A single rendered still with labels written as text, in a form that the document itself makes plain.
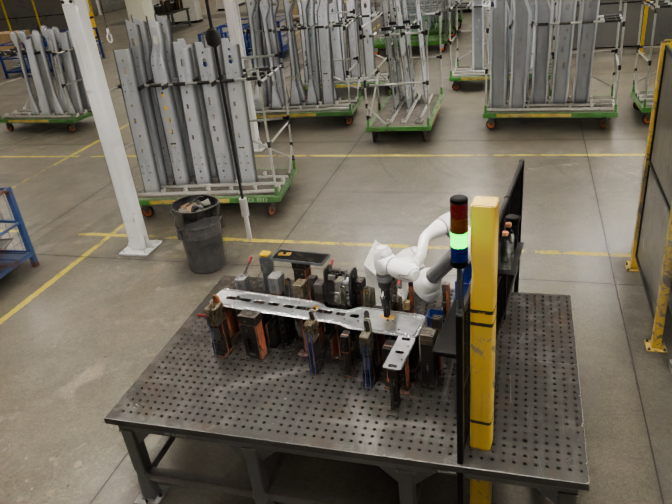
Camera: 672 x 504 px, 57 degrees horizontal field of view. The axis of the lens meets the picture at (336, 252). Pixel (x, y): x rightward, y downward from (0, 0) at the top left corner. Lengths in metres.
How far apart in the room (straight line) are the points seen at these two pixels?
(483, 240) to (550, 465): 1.19
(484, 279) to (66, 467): 3.19
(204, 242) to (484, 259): 4.14
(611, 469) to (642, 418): 0.53
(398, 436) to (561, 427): 0.82
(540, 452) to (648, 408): 1.58
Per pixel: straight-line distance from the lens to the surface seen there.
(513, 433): 3.35
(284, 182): 7.76
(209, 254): 6.41
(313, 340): 3.60
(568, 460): 3.27
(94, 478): 4.59
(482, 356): 2.88
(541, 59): 10.26
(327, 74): 10.99
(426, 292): 4.11
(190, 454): 4.48
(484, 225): 2.54
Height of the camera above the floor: 3.02
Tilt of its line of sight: 28 degrees down
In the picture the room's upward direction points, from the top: 6 degrees counter-clockwise
